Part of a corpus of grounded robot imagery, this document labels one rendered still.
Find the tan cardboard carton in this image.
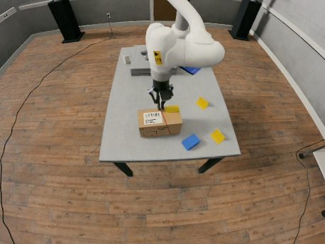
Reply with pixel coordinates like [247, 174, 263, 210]
[138, 107, 182, 137]

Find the blue box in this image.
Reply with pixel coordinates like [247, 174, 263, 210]
[182, 134, 200, 150]

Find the blue notebook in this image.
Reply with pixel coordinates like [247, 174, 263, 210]
[180, 67, 201, 75]

